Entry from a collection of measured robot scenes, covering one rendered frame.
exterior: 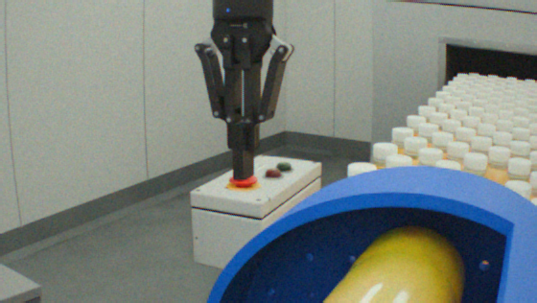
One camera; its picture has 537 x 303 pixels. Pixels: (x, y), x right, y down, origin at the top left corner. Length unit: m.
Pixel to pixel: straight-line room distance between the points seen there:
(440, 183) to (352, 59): 4.82
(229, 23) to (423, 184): 0.45
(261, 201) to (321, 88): 4.62
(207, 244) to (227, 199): 0.07
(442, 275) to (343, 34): 4.88
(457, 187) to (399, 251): 0.05
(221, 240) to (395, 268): 0.47
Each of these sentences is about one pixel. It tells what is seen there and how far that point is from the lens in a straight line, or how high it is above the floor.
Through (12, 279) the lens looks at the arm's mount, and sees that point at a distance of 0.62.
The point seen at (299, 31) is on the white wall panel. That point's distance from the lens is 5.36.
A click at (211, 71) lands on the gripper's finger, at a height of 1.24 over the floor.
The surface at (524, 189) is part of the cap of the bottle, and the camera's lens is 0.75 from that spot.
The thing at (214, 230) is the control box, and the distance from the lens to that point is 0.75.
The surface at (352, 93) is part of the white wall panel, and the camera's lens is 5.18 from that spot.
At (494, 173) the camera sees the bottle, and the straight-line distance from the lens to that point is 0.95.
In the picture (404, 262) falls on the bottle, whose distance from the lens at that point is 0.30.
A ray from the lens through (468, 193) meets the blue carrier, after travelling 0.32.
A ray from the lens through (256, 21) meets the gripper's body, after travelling 0.71.
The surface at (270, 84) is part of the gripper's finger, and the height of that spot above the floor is 1.23.
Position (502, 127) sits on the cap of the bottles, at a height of 1.11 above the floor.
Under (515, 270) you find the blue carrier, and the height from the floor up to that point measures 1.22.
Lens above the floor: 1.33
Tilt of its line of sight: 14 degrees down
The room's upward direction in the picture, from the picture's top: straight up
